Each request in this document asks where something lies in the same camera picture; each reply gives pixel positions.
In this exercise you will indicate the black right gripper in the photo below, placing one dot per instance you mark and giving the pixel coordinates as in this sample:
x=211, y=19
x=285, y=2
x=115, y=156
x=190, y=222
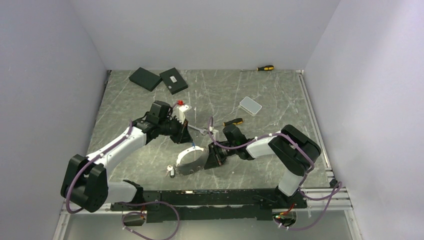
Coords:
x=214, y=158

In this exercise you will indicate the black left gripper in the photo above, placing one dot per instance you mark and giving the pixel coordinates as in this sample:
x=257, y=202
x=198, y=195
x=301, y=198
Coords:
x=183, y=135

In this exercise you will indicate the metal arc keyring plate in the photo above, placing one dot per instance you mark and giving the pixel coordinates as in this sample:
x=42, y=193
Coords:
x=191, y=160

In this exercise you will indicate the black key fob with keys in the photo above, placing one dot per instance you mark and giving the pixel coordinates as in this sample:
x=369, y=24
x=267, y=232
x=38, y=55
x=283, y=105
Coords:
x=170, y=171

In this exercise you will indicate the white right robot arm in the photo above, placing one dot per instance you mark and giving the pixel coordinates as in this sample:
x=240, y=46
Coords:
x=297, y=152

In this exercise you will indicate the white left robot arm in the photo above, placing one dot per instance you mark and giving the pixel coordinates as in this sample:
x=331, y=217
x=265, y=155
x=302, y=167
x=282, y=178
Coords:
x=86, y=184

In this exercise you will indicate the small silver wrench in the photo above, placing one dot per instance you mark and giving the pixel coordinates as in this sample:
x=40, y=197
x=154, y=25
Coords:
x=202, y=131

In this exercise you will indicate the yellow black screwdriver near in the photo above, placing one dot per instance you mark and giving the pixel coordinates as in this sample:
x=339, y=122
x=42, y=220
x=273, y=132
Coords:
x=235, y=121

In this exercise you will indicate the black box with label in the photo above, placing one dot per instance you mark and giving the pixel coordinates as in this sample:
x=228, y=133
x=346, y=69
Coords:
x=173, y=80

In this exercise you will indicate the clear plastic box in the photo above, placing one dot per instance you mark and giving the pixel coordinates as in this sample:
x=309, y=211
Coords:
x=250, y=106

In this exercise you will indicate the black flat box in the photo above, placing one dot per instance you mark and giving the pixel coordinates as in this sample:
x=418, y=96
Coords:
x=145, y=79

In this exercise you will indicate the orange black screwdriver far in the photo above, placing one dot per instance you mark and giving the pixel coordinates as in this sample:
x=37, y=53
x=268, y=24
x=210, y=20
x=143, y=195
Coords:
x=261, y=69

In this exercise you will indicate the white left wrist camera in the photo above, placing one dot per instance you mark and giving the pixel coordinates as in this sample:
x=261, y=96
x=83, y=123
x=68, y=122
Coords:
x=180, y=111

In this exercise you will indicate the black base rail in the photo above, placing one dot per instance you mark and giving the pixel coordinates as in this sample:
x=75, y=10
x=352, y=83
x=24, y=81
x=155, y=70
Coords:
x=251, y=203

